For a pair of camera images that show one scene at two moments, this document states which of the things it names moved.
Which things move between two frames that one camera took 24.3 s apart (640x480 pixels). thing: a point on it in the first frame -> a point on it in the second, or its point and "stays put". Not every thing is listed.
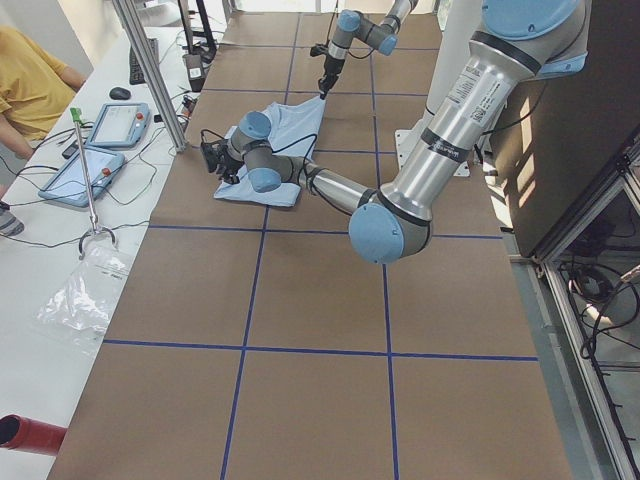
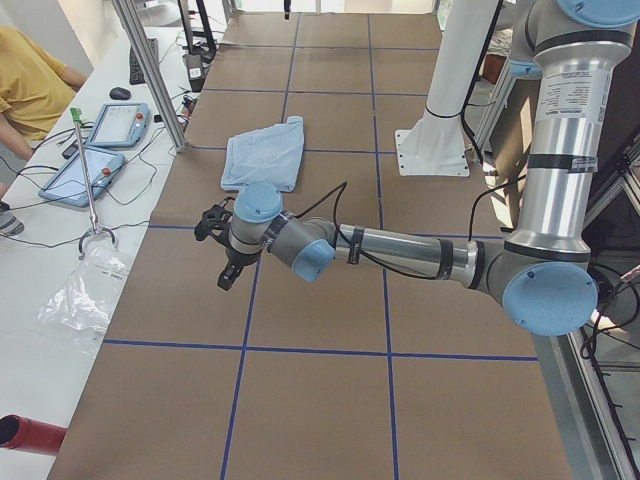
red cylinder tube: [23, 434] stays put
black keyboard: [135, 74] stays put
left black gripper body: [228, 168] -> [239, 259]
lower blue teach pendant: [68, 184] stays put
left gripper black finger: [229, 176] -> [228, 275]
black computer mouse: [119, 93] stays put
